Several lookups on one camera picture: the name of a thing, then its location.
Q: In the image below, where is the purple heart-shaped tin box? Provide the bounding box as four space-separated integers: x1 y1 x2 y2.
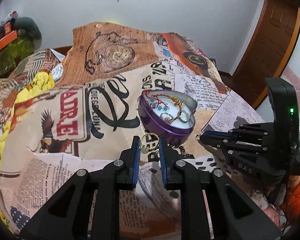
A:
138 89 198 146

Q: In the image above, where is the red gold braided bracelet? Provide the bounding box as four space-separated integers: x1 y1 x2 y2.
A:
146 92 184 111

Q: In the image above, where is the gold ring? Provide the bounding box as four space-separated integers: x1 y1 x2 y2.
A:
139 132 160 155

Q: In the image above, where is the newspaper print bed cover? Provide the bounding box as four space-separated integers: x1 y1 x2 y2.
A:
0 22 283 240

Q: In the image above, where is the brown wooden door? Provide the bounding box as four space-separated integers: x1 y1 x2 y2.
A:
232 0 300 108

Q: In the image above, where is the yellow cloth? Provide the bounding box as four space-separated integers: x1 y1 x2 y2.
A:
0 71 55 166

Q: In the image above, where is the striped patchwork blanket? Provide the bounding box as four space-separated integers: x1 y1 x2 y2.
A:
0 49 64 129

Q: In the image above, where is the green patterned cabinet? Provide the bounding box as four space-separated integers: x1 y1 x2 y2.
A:
0 37 33 77

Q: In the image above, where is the orange box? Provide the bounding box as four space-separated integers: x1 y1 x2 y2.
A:
0 30 18 50

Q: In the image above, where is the silver ring in tin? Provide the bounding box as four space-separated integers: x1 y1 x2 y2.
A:
177 109 192 124

